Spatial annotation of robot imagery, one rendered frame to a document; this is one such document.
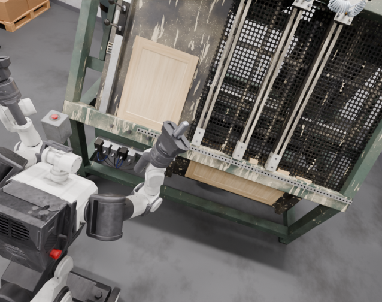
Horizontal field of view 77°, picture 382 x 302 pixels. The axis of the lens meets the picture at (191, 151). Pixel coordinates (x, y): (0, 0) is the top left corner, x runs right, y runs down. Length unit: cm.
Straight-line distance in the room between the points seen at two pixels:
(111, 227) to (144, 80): 112
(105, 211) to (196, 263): 153
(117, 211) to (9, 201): 32
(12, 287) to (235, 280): 172
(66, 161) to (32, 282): 48
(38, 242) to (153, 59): 128
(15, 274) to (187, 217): 160
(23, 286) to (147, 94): 124
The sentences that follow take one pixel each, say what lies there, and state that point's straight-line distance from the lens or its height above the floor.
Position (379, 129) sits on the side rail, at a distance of 207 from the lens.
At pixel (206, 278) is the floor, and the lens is 230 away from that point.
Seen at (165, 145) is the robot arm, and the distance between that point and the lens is 82.
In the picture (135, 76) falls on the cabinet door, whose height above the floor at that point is 115.
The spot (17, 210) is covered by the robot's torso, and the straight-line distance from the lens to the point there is 88.
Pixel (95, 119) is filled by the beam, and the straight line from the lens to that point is 186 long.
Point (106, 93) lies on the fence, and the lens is 182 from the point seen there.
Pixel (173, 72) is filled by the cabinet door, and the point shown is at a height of 124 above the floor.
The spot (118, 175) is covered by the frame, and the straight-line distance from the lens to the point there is 235.
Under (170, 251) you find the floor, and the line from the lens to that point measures 228.
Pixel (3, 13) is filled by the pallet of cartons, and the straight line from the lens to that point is 467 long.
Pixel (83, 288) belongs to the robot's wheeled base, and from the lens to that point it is 201.
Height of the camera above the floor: 216
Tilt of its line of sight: 48 degrees down
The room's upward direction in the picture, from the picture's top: 21 degrees clockwise
